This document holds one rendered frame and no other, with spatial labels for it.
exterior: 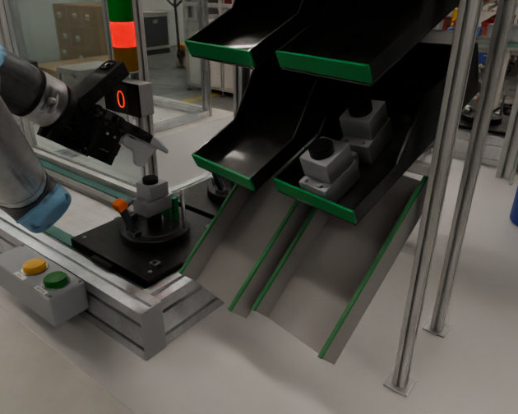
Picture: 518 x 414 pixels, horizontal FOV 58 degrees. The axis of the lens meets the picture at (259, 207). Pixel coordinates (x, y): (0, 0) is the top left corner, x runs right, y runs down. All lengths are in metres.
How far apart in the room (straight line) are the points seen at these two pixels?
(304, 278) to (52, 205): 0.37
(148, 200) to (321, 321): 0.43
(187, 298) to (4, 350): 0.33
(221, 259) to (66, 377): 0.32
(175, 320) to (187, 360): 0.07
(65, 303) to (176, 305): 0.19
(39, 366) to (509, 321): 0.85
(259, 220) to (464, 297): 0.49
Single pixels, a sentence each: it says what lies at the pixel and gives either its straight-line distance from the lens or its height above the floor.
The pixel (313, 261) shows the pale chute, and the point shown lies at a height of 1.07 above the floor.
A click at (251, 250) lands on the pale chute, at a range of 0.75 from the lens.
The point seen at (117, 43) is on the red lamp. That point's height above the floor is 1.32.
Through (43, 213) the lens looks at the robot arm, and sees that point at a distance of 0.68.
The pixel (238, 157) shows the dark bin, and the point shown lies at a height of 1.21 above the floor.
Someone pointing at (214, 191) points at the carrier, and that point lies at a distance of 1.12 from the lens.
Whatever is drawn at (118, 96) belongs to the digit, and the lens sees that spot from 1.11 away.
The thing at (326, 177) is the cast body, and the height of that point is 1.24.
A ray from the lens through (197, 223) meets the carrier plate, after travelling 1.02.
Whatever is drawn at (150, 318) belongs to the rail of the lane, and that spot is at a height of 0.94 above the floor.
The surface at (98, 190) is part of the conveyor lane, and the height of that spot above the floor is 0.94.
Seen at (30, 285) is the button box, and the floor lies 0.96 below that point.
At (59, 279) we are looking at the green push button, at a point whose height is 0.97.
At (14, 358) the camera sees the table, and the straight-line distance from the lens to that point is 0.94.
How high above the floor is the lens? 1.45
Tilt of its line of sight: 26 degrees down
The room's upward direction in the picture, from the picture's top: straight up
